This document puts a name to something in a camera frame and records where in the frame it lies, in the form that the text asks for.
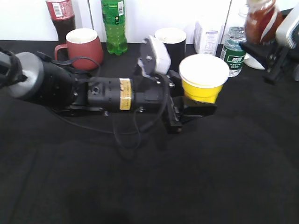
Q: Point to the green sprite bottle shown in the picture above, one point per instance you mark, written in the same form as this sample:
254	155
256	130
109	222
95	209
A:
113	14

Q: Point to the red ceramic mug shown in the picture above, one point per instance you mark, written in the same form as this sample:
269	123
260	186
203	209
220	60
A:
83	42

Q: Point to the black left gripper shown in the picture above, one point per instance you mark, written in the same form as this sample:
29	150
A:
162	95

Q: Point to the black ceramic mug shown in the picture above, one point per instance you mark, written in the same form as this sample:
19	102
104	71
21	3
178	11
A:
175	42

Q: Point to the orange Nescafe bottle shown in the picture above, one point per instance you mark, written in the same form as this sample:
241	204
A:
262	21

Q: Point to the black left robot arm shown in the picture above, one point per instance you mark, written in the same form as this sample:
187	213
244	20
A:
41	80

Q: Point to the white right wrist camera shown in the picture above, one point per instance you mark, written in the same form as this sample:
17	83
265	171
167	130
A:
287	34

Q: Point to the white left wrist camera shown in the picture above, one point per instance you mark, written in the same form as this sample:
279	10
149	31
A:
154	57

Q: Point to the cola bottle red label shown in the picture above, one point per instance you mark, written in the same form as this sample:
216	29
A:
62	16

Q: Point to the water bottle green label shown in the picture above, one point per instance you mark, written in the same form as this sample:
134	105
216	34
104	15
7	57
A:
232	52

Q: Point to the white carton box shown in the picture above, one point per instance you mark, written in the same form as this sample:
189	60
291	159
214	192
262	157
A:
207	34

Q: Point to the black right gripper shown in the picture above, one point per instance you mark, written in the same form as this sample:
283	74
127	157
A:
276	58

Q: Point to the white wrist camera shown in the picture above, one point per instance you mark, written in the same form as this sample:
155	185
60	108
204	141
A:
287	34
154	57

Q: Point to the yellow paper cup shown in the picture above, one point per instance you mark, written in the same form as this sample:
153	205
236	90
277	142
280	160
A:
203	77

